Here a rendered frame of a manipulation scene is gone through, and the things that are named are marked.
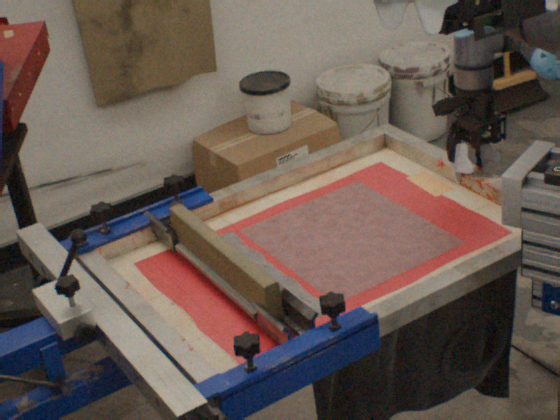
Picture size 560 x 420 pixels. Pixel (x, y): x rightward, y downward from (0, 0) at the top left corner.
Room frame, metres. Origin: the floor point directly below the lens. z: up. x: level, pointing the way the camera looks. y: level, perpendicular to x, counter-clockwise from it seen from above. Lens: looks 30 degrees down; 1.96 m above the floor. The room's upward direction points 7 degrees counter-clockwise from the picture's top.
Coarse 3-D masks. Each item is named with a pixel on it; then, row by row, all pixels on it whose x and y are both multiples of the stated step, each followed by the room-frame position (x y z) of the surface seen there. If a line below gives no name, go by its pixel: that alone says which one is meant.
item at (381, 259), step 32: (384, 224) 1.66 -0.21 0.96; (416, 224) 1.65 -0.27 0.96; (448, 224) 1.63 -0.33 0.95; (480, 224) 1.62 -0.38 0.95; (320, 256) 1.58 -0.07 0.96; (352, 256) 1.56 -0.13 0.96; (384, 256) 1.55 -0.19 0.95; (416, 256) 1.54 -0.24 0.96; (448, 256) 1.52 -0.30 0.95; (320, 288) 1.47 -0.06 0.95; (352, 288) 1.46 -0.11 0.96; (384, 288) 1.45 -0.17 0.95; (224, 320) 1.41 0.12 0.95; (256, 320) 1.40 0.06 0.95; (320, 320) 1.38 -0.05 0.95
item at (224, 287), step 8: (176, 248) 1.62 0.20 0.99; (184, 248) 1.61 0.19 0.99; (184, 256) 1.59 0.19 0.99; (192, 256) 1.57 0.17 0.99; (200, 264) 1.54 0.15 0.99; (208, 272) 1.51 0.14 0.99; (216, 280) 1.48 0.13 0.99; (224, 288) 1.45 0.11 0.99; (232, 288) 1.45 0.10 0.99; (232, 296) 1.43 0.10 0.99; (240, 296) 1.42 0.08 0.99; (240, 304) 1.40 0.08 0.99; (248, 304) 1.39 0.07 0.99; (248, 312) 1.38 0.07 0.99; (256, 312) 1.37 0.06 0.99
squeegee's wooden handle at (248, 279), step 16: (176, 208) 1.65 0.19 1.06; (176, 224) 1.63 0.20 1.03; (192, 224) 1.58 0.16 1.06; (176, 240) 1.65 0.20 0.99; (192, 240) 1.58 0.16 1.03; (208, 240) 1.52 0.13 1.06; (224, 240) 1.51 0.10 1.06; (208, 256) 1.52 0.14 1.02; (224, 256) 1.46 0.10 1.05; (240, 256) 1.45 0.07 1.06; (224, 272) 1.47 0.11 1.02; (240, 272) 1.41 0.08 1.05; (256, 272) 1.39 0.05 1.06; (240, 288) 1.42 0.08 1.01; (256, 288) 1.37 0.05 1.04; (272, 288) 1.35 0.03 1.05; (272, 304) 1.35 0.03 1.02
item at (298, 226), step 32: (320, 192) 1.83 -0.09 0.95; (352, 192) 1.81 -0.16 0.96; (384, 192) 1.79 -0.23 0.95; (416, 192) 1.77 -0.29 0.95; (256, 224) 1.73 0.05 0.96; (288, 224) 1.71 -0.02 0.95; (320, 224) 1.70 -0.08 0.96; (352, 224) 1.68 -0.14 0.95; (160, 256) 1.65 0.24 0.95; (288, 256) 1.59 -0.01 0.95; (160, 288) 1.54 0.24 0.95; (192, 288) 1.53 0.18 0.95
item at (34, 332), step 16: (0, 336) 1.33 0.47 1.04; (16, 336) 1.32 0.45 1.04; (32, 336) 1.32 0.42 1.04; (48, 336) 1.31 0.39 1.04; (0, 352) 1.29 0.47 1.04; (16, 352) 1.29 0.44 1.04; (32, 352) 1.30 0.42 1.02; (64, 352) 1.32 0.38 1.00; (0, 368) 1.27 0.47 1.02; (16, 368) 1.28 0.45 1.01; (32, 368) 1.30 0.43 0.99
